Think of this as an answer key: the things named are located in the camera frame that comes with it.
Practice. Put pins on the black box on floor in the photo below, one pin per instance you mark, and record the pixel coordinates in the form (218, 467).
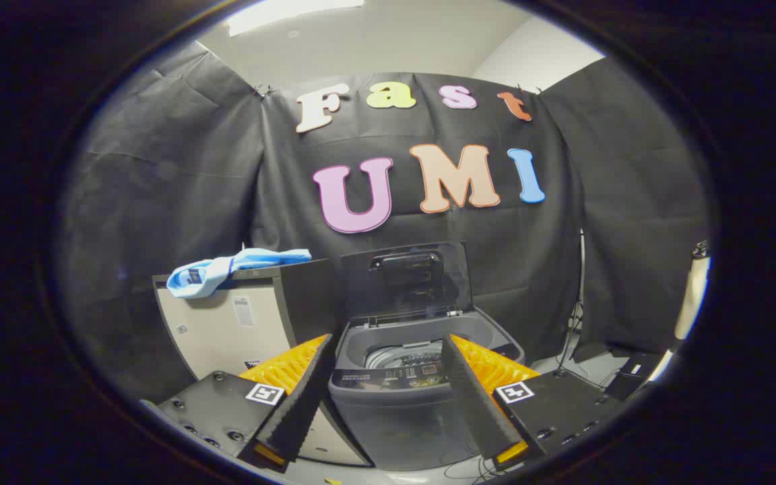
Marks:
(630, 377)

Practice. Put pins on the grey washing machine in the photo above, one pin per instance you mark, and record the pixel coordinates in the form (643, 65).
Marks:
(401, 424)

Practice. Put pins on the white pole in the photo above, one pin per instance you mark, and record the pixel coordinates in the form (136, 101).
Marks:
(693, 296)

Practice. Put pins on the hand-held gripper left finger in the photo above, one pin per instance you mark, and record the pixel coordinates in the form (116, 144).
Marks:
(294, 411)

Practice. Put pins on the light blue shirt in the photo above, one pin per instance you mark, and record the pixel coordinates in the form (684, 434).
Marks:
(192, 279)

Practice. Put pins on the black backdrop cloth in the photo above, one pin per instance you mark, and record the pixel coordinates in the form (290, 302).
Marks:
(428, 232)

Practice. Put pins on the beige and grey cabinet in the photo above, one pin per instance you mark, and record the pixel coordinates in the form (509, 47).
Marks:
(226, 337)

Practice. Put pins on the black light stand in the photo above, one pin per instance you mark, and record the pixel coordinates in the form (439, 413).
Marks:
(574, 330)

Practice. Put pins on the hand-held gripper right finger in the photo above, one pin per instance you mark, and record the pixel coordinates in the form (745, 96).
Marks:
(479, 411)

